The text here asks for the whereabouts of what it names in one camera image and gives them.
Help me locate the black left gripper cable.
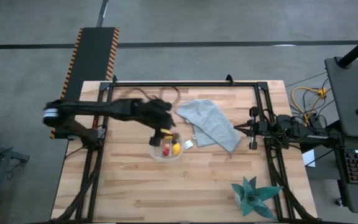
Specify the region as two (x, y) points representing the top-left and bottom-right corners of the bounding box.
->
(131, 86), (181, 110)

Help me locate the yellow cable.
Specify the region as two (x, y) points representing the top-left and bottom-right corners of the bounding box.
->
(291, 86), (328, 125)

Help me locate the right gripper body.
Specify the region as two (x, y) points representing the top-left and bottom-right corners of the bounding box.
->
(247, 106), (272, 151)

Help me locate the clear plastic tupperware container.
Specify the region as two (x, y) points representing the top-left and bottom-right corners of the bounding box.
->
(149, 130), (185, 162)

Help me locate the grey waffle dish towel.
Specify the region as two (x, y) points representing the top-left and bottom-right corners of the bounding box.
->
(175, 98), (242, 157)

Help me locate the grey workstation desk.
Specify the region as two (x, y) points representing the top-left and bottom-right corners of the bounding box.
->
(324, 57), (358, 139)

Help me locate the black pole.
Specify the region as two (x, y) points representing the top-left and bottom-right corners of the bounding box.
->
(336, 28), (358, 69)

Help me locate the white paper sheet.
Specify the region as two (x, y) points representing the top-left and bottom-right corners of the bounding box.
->
(301, 149), (317, 168)

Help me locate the teal artificial plant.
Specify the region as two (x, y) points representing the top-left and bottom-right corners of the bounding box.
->
(231, 175), (285, 222)

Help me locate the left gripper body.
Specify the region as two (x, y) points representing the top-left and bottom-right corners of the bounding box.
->
(134, 98), (177, 147)

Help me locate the black hazard-striped floor mat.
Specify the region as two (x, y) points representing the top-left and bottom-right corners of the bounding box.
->
(50, 27), (121, 140)

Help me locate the grey keyboard shelf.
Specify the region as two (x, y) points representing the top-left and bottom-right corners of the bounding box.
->
(331, 135), (358, 216)

